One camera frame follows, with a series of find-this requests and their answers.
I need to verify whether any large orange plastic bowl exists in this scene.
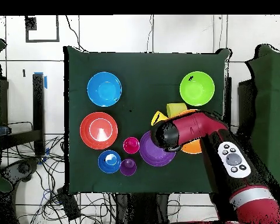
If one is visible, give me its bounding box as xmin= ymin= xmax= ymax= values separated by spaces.
xmin=178 ymin=108 xmax=203 ymax=155

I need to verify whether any yellow plastic cup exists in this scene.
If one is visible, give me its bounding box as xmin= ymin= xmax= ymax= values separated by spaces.
xmin=150 ymin=110 xmax=169 ymax=127

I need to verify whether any pink plastic cup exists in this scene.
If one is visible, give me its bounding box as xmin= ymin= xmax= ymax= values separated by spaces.
xmin=122 ymin=136 xmax=141 ymax=155

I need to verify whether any dark green table cloth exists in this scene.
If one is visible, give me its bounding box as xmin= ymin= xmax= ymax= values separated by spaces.
xmin=63 ymin=45 xmax=232 ymax=195

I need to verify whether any purple plastic bowl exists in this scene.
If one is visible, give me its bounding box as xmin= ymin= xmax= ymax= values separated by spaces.
xmin=139 ymin=130 xmax=177 ymax=167

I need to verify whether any pale yellow ribbed cup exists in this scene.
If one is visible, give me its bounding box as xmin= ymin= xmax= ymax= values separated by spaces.
xmin=166 ymin=102 xmax=188 ymax=118

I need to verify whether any purple plastic cup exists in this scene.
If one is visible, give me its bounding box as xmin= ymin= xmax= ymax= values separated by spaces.
xmin=119 ymin=157 xmax=138 ymax=177

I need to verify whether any light blue plastic bowl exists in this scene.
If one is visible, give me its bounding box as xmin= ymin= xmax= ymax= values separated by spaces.
xmin=86 ymin=71 xmax=123 ymax=107

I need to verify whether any red plastic bowl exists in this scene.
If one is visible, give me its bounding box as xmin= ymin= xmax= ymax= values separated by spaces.
xmin=79 ymin=111 xmax=119 ymax=151

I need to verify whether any small dark blue bowl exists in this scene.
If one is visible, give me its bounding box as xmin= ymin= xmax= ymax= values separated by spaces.
xmin=97 ymin=149 xmax=122 ymax=174

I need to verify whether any green plastic bowl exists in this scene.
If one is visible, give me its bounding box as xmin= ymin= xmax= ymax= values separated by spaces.
xmin=179 ymin=71 xmax=215 ymax=107

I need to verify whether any black metal stand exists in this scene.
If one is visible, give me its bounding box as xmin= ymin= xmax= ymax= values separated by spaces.
xmin=0 ymin=72 xmax=46 ymax=157

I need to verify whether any black power box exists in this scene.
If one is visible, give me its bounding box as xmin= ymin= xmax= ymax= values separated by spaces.
xmin=57 ymin=187 xmax=81 ymax=221

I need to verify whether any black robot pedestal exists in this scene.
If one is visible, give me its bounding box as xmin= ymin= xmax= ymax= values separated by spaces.
xmin=116 ymin=193 xmax=170 ymax=224

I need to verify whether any thin black floor cable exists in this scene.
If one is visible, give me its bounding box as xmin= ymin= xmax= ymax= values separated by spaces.
xmin=65 ymin=15 xmax=88 ymax=53
xmin=146 ymin=15 xmax=154 ymax=53

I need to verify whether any black square floor frame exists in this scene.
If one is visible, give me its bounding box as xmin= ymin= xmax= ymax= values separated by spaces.
xmin=24 ymin=15 xmax=61 ymax=43

